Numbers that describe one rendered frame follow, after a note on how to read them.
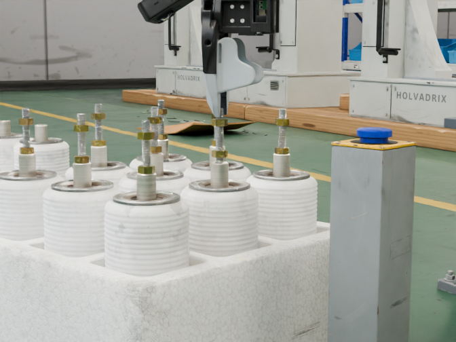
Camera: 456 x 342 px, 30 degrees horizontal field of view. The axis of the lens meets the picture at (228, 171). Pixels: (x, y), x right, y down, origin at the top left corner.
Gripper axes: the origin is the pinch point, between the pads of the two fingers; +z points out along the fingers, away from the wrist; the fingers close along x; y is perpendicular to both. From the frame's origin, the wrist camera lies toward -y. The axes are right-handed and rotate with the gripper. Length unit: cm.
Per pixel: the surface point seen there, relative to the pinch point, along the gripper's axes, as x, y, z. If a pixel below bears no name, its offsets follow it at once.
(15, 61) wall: 587, -310, 10
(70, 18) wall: 621, -273, -27
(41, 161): 34, -38, 13
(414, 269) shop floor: 61, 25, 35
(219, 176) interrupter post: -1.2, 0.8, 8.5
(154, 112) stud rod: 5.6, -9.4, 1.6
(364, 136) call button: -4.4, 18.2, 2.9
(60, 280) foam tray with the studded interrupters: -13.7, -14.6, 19.0
